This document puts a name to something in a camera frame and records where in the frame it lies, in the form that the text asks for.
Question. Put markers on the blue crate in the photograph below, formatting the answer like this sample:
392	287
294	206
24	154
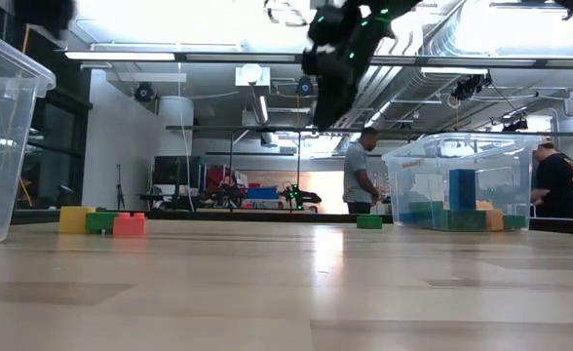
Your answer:
262	193

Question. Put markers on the background work table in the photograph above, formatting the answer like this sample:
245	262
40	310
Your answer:
179	197

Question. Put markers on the long blue building block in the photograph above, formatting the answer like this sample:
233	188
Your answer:
462	190

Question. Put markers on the black background monitor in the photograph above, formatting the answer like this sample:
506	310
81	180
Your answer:
177	170

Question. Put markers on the white square ceiling lamp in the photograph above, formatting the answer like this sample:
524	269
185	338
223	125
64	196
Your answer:
252	75

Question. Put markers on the red background machine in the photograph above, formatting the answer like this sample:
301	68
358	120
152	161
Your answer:
218	180

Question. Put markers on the black tripod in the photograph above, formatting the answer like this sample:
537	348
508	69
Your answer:
119	195

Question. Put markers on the small orange building block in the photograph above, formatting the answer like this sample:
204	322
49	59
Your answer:
129	225

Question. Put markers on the small green building block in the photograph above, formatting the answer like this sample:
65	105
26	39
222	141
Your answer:
101	223
369	222

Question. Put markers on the clear plastic bin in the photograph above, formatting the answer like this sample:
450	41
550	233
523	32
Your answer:
515	161
4	146

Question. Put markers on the white cylindrical column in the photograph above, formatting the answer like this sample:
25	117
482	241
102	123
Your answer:
175	127

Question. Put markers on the person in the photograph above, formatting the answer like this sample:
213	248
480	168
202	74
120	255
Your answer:
357	170
557	185

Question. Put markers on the silver ventilation duct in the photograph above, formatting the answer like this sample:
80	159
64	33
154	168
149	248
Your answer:
389	83

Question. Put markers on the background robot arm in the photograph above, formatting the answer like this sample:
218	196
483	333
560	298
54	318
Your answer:
306	197

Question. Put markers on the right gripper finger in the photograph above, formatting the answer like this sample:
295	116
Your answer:
330	105

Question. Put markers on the black hanging ceiling device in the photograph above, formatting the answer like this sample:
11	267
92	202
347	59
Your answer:
514	126
471	87

